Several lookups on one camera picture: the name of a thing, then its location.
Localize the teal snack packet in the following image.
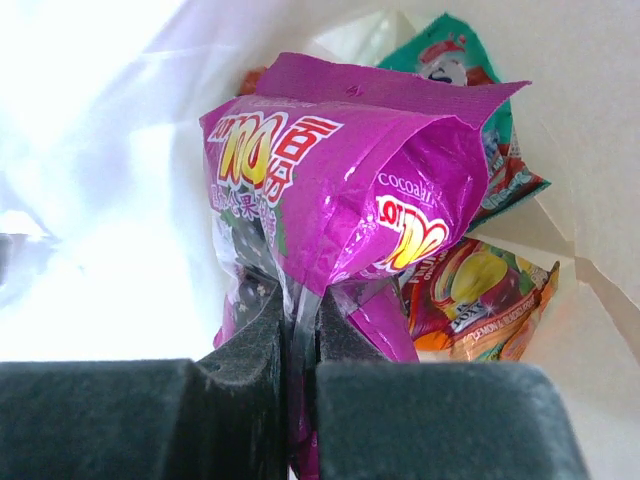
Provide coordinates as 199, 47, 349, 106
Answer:
378, 13, 551, 229

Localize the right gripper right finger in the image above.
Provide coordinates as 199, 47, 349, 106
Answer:
315, 297, 589, 479

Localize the magenta candy bag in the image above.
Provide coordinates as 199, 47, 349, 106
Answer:
199, 53, 521, 479

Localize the colourful fruit candy bag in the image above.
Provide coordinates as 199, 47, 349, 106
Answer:
401, 238, 560, 361

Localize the orange red snack bag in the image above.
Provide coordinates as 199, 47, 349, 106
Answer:
237, 67, 267, 96

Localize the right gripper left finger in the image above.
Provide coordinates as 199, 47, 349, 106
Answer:
1, 291, 287, 479

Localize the beige paper bag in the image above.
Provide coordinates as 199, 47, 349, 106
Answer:
1, 1, 639, 479

